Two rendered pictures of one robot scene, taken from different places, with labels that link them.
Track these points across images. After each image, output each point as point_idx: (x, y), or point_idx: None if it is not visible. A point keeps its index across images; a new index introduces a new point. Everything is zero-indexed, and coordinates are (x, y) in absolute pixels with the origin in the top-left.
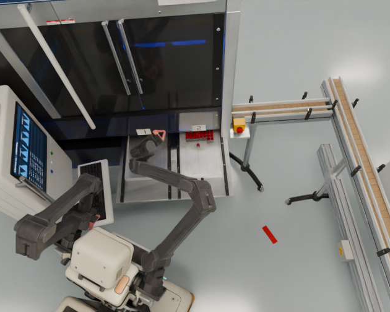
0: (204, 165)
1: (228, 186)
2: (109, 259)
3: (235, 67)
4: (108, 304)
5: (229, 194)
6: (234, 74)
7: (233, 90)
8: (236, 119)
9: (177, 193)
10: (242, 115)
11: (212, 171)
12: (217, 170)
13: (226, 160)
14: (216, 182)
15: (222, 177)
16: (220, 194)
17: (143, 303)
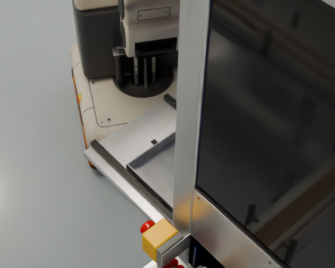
0: (172, 165)
1: (102, 159)
2: None
3: (177, 73)
4: None
5: (91, 149)
6: (177, 90)
7: (175, 129)
8: (168, 232)
9: (173, 98)
10: (163, 252)
11: (149, 165)
12: (142, 170)
13: (141, 199)
14: (127, 153)
15: (124, 166)
16: (107, 139)
17: (120, 31)
